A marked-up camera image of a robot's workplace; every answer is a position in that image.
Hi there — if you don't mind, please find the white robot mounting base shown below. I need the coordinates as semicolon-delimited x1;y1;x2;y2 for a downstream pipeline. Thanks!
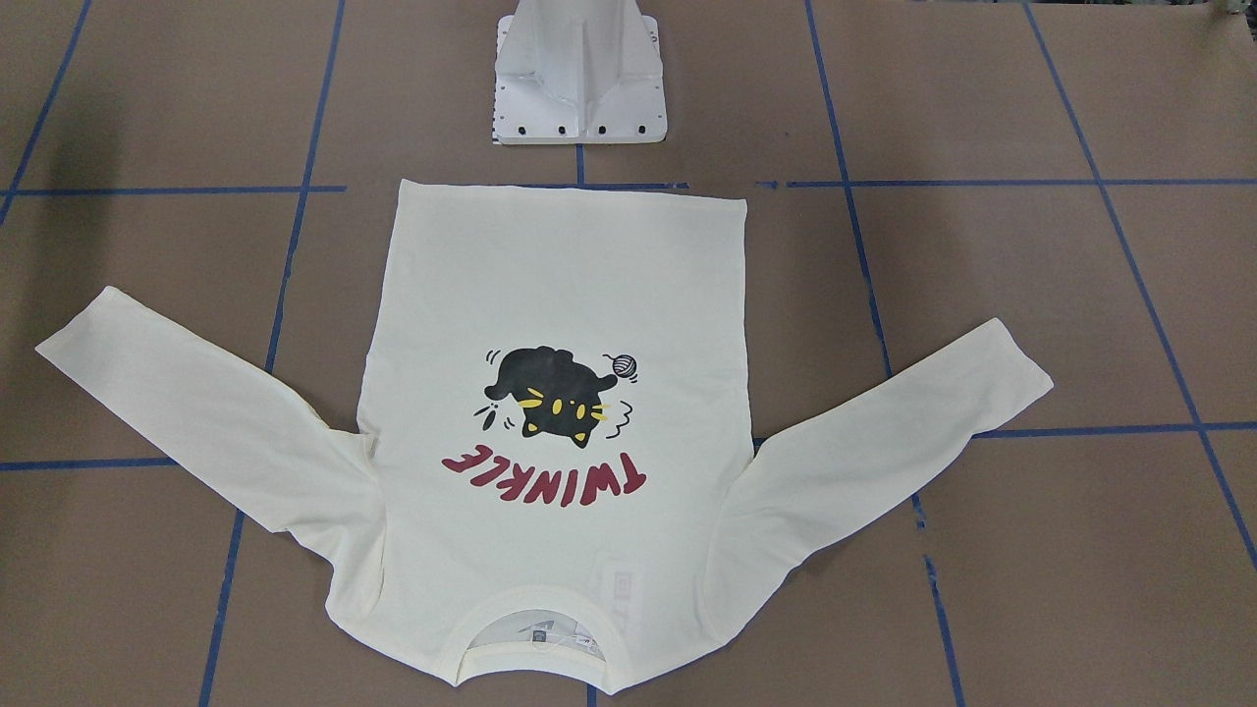
491;1;667;146

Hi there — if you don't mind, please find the cream long-sleeve cat shirt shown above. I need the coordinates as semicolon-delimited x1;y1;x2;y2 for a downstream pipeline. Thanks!
36;181;1055;694

